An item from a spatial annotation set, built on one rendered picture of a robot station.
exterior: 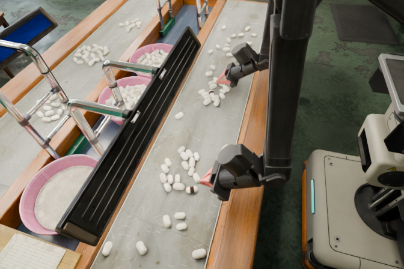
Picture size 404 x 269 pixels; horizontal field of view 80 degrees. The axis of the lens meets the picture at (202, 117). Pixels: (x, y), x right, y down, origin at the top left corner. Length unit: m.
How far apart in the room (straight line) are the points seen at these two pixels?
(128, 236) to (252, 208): 0.37
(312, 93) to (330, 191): 1.09
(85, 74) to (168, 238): 0.89
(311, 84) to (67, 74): 1.92
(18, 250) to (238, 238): 0.60
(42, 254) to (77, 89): 0.71
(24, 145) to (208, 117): 0.72
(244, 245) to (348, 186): 0.89
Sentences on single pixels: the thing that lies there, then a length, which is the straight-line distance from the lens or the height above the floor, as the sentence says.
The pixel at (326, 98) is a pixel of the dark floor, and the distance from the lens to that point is 2.33.
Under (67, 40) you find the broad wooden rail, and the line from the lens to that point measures 1.61.
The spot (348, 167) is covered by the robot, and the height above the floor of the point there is 0.28.
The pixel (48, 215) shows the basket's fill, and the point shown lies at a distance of 0.95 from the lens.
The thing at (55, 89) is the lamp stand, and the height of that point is 0.96.
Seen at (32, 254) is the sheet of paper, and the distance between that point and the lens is 0.87.
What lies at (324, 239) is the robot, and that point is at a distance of 1.36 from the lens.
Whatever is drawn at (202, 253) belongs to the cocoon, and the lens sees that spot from 0.75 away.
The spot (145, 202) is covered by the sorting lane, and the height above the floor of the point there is 0.74.
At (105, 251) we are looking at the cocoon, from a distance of 0.81.
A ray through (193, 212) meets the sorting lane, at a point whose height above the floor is 0.74.
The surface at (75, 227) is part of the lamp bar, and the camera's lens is 0.47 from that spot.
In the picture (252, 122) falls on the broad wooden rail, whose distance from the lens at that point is 0.96.
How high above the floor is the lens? 1.50
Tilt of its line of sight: 50 degrees down
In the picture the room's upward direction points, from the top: 2 degrees counter-clockwise
